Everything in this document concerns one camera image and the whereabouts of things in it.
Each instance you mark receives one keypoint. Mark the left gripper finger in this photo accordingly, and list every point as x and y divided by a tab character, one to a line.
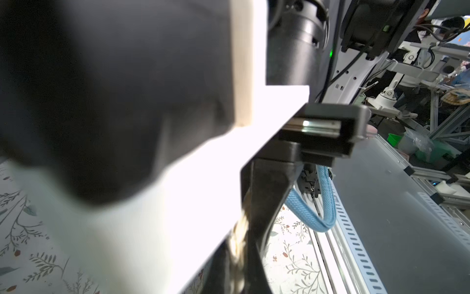
220	275

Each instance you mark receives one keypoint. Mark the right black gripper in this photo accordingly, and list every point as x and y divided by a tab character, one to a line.
316	134

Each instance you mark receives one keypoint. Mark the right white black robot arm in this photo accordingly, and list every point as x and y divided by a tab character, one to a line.
303	42

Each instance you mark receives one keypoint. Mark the floral table mat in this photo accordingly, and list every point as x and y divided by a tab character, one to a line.
31	263

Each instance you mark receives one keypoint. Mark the aluminium rail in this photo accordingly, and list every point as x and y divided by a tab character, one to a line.
334	263

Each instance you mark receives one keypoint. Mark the white perforated cable duct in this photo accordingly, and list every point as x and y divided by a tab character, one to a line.
357	254

